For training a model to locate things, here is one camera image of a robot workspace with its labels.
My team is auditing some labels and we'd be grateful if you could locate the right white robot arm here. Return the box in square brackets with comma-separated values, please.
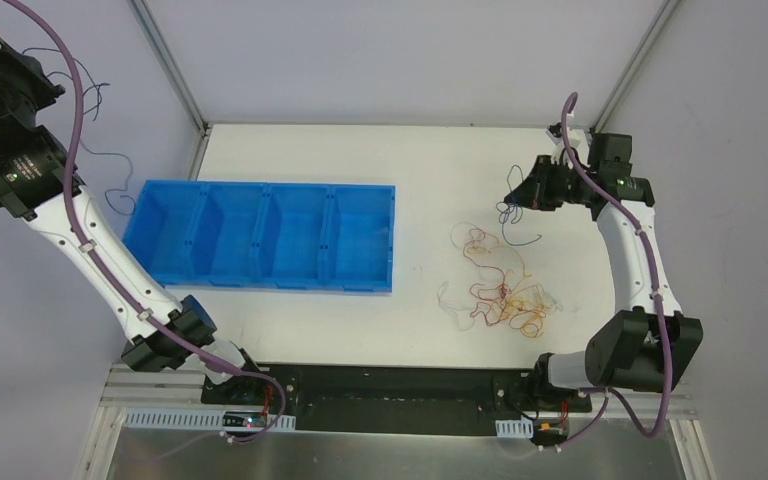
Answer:
[504, 130, 703, 410]

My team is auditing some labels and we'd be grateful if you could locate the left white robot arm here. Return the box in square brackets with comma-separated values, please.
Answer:
[0, 38, 265, 405]

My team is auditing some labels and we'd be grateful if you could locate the blue compartment bin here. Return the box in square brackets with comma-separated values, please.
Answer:
[123, 180, 396, 293]

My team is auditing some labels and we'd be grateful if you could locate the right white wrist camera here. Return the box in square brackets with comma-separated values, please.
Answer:
[545, 123, 589, 165]

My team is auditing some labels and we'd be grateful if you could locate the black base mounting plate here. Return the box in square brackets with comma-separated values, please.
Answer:
[201, 363, 592, 436]

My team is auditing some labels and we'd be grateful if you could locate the colourful wire bundle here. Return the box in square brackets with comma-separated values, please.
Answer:
[435, 165, 567, 340]

